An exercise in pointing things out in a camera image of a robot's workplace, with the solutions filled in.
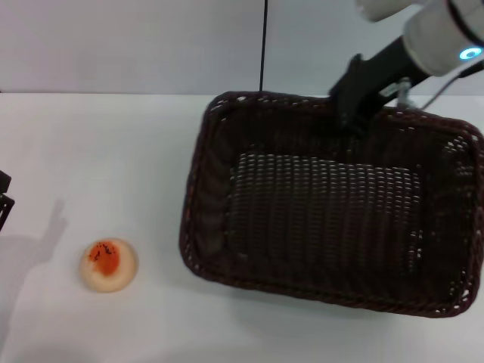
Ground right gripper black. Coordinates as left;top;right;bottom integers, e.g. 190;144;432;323
327;36;432;139

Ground dark brown woven basket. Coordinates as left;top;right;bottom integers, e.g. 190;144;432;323
177;90;484;319

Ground round bun with orange topping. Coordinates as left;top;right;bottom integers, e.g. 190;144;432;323
78;237;140;294

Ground silver metal wrist bracket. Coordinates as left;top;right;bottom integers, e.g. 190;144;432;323
383;76;416;109

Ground thin grey gripper cable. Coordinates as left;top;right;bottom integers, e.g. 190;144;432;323
420;63;479;110

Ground thin black vertical cable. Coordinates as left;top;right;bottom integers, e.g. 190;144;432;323
259;0;269;92

